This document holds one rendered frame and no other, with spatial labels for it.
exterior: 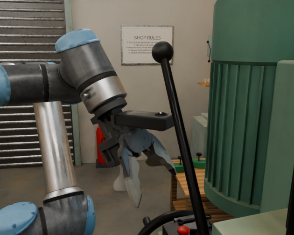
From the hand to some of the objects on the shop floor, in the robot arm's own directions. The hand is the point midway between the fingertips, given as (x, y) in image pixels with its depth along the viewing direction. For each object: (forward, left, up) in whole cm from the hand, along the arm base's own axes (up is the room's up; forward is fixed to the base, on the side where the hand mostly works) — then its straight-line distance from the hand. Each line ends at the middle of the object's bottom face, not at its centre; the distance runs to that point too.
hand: (161, 189), depth 54 cm
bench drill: (+98, +217, -116) cm, 265 cm away
